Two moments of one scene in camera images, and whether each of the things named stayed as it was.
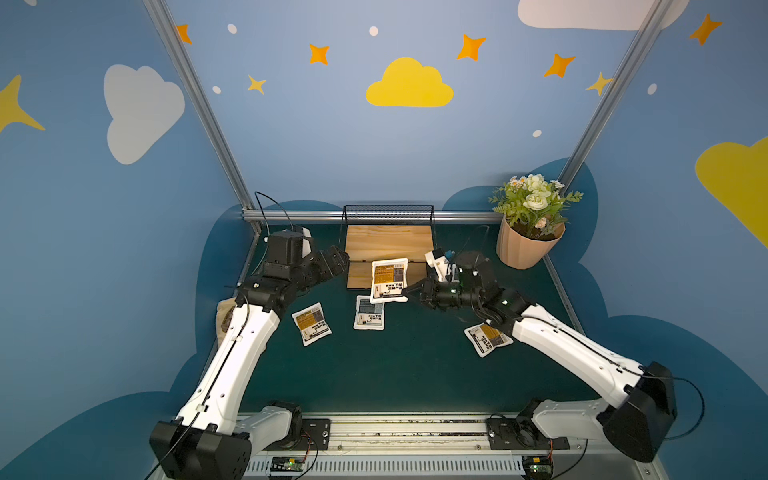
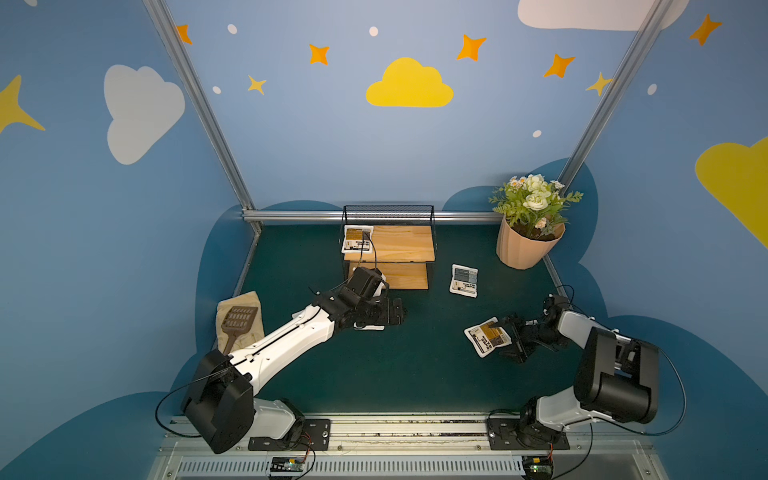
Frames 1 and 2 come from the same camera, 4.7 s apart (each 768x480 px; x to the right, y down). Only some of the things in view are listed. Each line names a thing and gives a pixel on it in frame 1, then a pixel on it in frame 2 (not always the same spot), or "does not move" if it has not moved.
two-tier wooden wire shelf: x=375 y=232 does not move
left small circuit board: x=287 y=465 does not move
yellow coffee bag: x=485 y=337 does not move
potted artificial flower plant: x=534 y=218 does not move
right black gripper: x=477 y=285 to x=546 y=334
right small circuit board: x=537 y=467 does not move
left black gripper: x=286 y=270 to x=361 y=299
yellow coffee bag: x=389 y=280 to x=357 y=239
